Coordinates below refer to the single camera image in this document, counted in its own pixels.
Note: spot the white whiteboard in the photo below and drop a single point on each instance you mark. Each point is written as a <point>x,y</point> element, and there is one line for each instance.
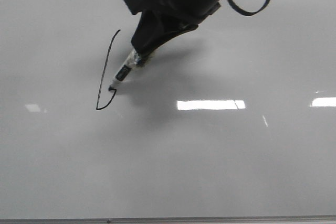
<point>236,118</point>

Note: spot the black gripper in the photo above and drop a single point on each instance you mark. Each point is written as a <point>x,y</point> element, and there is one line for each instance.
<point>153,29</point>

